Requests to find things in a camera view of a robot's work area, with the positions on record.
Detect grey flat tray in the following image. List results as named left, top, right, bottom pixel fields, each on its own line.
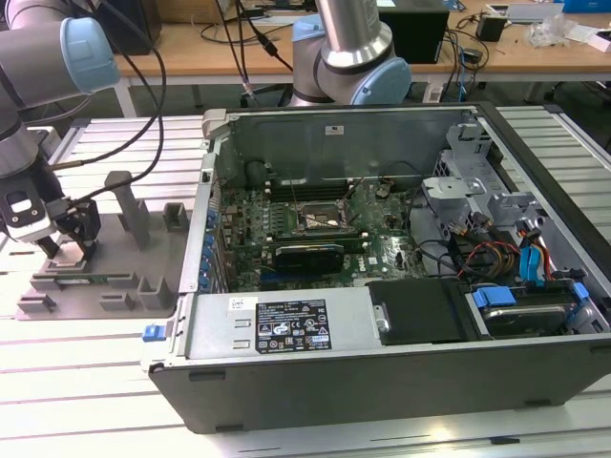
left=485, top=2, right=564, bottom=24

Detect CPU socket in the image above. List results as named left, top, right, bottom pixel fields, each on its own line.
left=296, top=198, right=350, bottom=236

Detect blue box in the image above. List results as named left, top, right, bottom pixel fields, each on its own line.
left=561, top=0, right=611, bottom=14

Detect green RAM stick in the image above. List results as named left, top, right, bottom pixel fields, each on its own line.
left=52, top=272, right=112, bottom=287

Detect yellow red power wire bundle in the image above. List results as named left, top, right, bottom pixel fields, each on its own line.
left=455, top=239, right=522, bottom=283

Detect grey parts rack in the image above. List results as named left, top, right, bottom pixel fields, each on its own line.
left=13, top=170, right=195, bottom=322

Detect green motherboard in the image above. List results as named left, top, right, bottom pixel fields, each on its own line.
left=214, top=177, right=431, bottom=293

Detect black graphics card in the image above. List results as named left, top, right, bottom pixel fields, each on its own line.
left=273, top=242, right=347, bottom=278

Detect black box on desk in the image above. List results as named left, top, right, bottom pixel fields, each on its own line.
left=376, top=8, right=451, bottom=66

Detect large black computer tower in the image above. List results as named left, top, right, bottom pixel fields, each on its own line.
left=66, top=0, right=162, bottom=57

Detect clear plastic bags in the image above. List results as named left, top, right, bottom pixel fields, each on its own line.
left=527, top=12, right=574, bottom=49

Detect red flat disk wire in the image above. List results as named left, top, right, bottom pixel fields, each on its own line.
left=534, top=240, right=569, bottom=283

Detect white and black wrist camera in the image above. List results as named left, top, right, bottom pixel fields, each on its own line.
left=0, top=187, right=54, bottom=243

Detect black plastic shroud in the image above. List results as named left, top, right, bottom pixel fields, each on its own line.
left=369, top=279, right=472, bottom=345

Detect black open PC case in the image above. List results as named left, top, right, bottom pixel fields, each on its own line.
left=141, top=100, right=611, bottom=435

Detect brown cardboard box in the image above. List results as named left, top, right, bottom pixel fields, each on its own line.
left=159, top=0, right=240, bottom=24

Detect wooden desk white frame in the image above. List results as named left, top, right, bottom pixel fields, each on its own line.
left=0, top=0, right=611, bottom=118

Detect thin blue cable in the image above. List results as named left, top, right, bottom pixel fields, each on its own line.
left=456, top=40, right=469, bottom=102

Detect hard disk in blue carrier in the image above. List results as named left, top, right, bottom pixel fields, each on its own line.
left=470, top=281, right=594, bottom=341

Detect RAM slot white clips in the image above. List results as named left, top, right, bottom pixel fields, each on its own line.
left=266, top=177, right=355, bottom=186
left=267, top=185, right=357, bottom=195
left=266, top=234, right=369, bottom=245

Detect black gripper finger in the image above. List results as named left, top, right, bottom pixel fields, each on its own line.
left=71, top=200, right=102, bottom=262
left=40, top=233, right=62, bottom=262

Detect silver power supply black label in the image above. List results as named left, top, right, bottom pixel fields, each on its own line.
left=183, top=291, right=384, bottom=363

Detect small black cube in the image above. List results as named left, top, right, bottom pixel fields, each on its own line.
left=475, top=13, right=506, bottom=43

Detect blue flat disk wire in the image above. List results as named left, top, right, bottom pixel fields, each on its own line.
left=517, top=229, right=551, bottom=288

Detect silver metal drive cage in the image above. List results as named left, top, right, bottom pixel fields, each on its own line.
left=422, top=121, right=551, bottom=239

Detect grey plastic case latch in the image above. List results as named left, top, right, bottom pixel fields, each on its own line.
left=201, top=108, right=229, bottom=141

